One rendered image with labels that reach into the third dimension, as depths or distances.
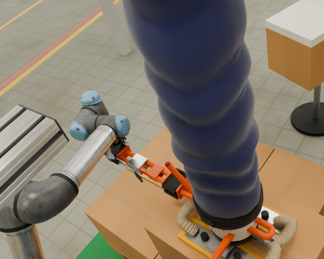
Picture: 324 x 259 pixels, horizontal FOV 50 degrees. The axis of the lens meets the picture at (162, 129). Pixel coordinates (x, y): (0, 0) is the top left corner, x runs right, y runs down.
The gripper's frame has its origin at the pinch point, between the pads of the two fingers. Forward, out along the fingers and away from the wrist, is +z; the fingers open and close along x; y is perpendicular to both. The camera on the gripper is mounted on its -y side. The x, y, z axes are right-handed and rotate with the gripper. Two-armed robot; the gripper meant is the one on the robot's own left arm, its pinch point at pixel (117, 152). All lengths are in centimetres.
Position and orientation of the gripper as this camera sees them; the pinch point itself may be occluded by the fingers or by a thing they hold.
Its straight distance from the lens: 159.6
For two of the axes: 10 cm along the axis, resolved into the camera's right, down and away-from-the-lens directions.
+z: 2.5, 6.8, 6.9
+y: 7.4, 3.2, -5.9
